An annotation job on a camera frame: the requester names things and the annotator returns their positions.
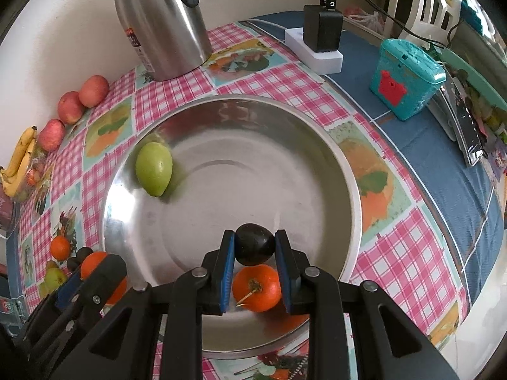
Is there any green mango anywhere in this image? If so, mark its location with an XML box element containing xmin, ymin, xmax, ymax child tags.
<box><xmin>39</xmin><ymin>268</ymin><xmax>68</xmax><ymax>299</ymax></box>
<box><xmin>135</xmin><ymin>142</ymin><xmax>173</xmax><ymax>197</ymax></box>

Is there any dark plum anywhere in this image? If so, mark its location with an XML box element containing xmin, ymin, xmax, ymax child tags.
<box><xmin>234</xmin><ymin>223</ymin><xmax>276</xmax><ymax>267</ymax></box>
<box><xmin>76</xmin><ymin>246</ymin><xmax>94</xmax><ymax>264</ymax></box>
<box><xmin>66</xmin><ymin>256</ymin><xmax>80</xmax><ymax>273</ymax></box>

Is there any orange tangerine with stem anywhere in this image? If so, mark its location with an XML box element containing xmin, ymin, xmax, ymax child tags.
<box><xmin>232</xmin><ymin>264</ymin><xmax>282</xmax><ymax>313</ymax></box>

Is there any brown kiwi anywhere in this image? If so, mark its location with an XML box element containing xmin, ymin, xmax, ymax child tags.
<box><xmin>46</xmin><ymin>260</ymin><xmax>59</xmax><ymax>271</ymax></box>

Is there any clear glass mug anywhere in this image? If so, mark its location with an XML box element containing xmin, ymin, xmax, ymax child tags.
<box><xmin>0</xmin><ymin>296</ymin><xmax>30</xmax><ymax>337</ymax></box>

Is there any clear plastic fruit box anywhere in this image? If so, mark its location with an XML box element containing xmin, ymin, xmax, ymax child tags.
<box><xmin>12</xmin><ymin>144</ymin><xmax>48</xmax><ymax>202</ymax></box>

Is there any yellow banana bunch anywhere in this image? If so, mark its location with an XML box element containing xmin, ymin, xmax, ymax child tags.
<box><xmin>1</xmin><ymin>126</ymin><xmax>37</xmax><ymax>197</ymax></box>

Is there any round steel tray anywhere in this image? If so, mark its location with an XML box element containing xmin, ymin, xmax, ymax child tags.
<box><xmin>100</xmin><ymin>94</ymin><xmax>364</xmax><ymax>361</ymax></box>

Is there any red apple left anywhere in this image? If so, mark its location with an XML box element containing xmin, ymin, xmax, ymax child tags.
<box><xmin>38</xmin><ymin>118</ymin><xmax>65</xmax><ymax>153</ymax></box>

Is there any red apple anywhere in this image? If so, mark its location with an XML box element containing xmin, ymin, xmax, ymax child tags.
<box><xmin>38</xmin><ymin>118</ymin><xmax>65</xmax><ymax>153</ymax></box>
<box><xmin>78</xmin><ymin>75</ymin><xmax>109</xmax><ymax>108</ymax></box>
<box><xmin>58</xmin><ymin>91</ymin><xmax>85</xmax><ymax>125</ymax></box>

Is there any red apple middle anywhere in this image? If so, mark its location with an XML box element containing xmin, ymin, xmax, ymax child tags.
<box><xmin>58</xmin><ymin>91</ymin><xmax>85</xmax><ymax>125</ymax></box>

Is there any red apple right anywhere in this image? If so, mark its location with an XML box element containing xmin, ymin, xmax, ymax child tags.
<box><xmin>78</xmin><ymin>75</ymin><xmax>109</xmax><ymax>108</ymax></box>

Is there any white power strip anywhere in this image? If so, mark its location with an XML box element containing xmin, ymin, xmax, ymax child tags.
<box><xmin>283</xmin><ymin>27</ymin><xmax>344</xmax><ymax>76</ymax></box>

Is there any teal toy box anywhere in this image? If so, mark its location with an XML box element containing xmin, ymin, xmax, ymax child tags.
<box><xmin>369</xmin><ymin>39</ymin><xmax>446</xmax><ymax>121</ymax></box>

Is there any black power adapter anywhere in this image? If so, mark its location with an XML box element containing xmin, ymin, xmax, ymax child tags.
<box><xmin>303</xmin><ymin>4</ymin><xmax>343</xmax><ymax>52</ymax></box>

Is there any steel thermos jug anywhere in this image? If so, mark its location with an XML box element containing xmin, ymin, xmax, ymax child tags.
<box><xmin>114</xmin><ymin>0</ymin><xmax>212</xmax><ymax>81</ymax></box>

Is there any black charger cable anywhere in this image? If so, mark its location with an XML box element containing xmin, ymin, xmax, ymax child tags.
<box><xmin>319</xmin><ymin>0</ymin><xmax>449</xmax><ymax>51</ymax></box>

